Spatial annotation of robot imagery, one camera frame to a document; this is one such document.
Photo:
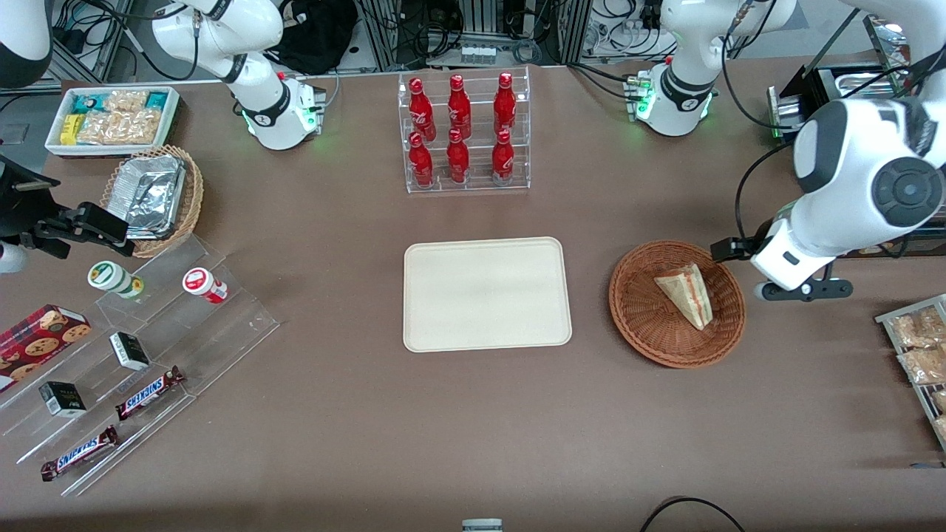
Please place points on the white snack bin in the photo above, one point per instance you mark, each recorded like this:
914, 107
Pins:
53, 145

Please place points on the black bag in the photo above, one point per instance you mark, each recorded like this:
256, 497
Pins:
318, 33

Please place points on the round brown wicker basket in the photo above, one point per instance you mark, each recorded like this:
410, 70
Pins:
643, 318

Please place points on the teal snack package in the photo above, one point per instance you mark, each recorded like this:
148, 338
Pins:
157, 99
92, 103

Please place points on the white power strip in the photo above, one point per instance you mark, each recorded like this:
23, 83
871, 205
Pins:
624, 35

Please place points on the clear bag of crackers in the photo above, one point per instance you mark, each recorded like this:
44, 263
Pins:
122, 127
127, 100

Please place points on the aluminium foil tray stack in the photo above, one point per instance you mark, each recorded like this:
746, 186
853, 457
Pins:
154, 196

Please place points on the red lid cup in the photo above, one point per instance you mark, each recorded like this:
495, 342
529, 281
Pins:
203, 284

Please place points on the green lid cup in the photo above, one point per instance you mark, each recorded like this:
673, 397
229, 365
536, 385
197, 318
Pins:
112, 278

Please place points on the aluminium frame rack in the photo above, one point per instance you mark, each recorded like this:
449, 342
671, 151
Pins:
480, 29

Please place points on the clear acrylic stepped display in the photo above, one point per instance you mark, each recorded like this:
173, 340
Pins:
214, 332

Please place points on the small grey object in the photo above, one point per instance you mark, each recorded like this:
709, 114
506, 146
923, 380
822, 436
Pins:
482, 525

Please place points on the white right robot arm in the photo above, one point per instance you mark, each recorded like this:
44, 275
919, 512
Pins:
270, 111

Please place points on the oval tan wicker basket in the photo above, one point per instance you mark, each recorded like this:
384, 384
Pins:
194, 199

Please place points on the clear acrylic bottle rack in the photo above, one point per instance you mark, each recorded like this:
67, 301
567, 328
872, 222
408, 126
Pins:
477, 125

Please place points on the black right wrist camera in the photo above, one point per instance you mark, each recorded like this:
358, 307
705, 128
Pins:
103, 225

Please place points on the yellow snack package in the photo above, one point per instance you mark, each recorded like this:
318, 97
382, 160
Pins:
71, 129

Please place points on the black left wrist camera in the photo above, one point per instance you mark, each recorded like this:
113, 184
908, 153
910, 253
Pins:
739, 248

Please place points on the triangle sandwich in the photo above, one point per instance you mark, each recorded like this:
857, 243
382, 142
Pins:
689, 294

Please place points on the red cookie box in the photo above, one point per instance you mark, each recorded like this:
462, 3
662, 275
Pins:
41, 338

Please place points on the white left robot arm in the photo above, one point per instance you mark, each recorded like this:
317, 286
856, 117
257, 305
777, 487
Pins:
850, 170

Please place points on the red cola bottle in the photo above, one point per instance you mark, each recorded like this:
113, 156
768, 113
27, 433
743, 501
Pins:
421, 164
502, 159
457, 161
459, 111
423, 114
505, 107

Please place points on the small black box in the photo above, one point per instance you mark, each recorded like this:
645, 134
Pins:
129, 351
62, 399

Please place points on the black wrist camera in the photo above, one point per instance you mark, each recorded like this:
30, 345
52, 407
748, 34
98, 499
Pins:
739, 248
103, 225

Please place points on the dark snack box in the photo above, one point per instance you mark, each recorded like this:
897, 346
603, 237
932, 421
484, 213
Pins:
916, 240

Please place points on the cream rectangular tray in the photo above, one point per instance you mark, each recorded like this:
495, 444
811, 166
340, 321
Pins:
486, 294

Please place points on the clear bag of snacks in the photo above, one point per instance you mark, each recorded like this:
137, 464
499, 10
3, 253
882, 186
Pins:
940, 400
924, 364
916, 327
941, 428

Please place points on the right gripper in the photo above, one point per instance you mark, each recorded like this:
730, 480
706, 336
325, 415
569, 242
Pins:
16, 208

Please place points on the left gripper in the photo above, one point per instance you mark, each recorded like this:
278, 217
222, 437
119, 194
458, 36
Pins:
748, 246

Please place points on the snickers chocolate bar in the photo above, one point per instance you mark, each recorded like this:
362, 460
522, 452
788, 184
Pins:
149, 393
80, 453

